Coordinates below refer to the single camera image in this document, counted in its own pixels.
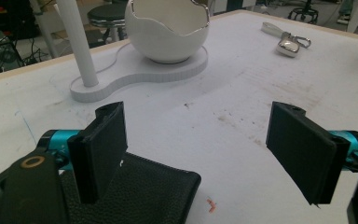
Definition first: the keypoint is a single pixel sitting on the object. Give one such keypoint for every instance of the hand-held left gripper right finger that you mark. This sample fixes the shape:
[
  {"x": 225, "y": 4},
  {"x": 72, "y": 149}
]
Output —
[{"x": 304, "y": 155}]

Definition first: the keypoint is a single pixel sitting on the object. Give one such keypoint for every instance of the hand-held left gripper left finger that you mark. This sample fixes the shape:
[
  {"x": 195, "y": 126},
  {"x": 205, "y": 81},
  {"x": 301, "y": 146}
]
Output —
[{"x": 98, "y": 155}]

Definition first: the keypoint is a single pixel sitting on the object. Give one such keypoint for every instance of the black leather wallet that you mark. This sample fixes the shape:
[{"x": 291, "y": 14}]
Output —
[{"x": 143, "y": 193}]

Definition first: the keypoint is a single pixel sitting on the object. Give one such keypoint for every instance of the white stand with pole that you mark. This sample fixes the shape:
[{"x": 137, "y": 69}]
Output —
[{"x": 130, "y": 67}]

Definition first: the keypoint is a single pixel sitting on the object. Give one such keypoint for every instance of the white key fob with carabiner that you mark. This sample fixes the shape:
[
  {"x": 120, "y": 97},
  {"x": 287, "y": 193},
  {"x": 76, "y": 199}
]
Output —
[{"x": 287, "y": 39}]

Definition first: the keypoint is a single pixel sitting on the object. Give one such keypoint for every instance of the black round stool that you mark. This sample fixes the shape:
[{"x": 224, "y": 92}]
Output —
[{"x": 108, "y": 18}]

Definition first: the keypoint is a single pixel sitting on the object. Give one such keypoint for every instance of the black office chair base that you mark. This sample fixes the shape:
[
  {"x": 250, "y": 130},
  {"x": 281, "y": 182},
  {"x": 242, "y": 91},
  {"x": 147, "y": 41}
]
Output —
[{"x": 304, "y": 12}]

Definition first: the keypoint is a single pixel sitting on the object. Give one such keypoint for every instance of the white eggshell-shaped bowl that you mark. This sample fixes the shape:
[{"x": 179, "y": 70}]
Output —
[{"x": 167, "y": 29}]

